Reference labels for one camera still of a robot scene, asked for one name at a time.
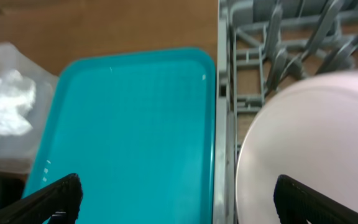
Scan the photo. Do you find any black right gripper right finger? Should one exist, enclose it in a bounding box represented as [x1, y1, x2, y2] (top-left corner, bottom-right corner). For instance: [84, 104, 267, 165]
[273, 175, 358, 224]

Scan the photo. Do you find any white round plate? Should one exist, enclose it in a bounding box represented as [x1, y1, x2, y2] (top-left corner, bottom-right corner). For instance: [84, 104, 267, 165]
[236, 70, 358, 223]

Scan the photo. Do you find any clear plastic bin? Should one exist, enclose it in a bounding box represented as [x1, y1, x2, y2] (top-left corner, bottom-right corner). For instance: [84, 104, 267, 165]
[0, 42, 58, 174]

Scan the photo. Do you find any black flat tray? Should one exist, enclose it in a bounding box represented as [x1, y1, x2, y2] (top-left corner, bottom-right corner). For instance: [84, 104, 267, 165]
[0, 174, 25, 210]

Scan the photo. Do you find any white napkin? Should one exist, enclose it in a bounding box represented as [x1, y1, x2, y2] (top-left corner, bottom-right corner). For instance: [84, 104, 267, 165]
[0, 70, 36, 137]

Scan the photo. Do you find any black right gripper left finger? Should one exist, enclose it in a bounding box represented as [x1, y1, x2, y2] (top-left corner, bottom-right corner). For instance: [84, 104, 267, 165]
[0, 173, 83, 224]

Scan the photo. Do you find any teal serving tray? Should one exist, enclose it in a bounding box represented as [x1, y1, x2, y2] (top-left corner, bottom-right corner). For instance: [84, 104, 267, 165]
[24, 48, 216, 223]

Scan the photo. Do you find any grey dishwasher rack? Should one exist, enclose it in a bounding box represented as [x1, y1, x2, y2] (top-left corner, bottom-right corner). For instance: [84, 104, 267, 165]
[218, 0, 358, 223]

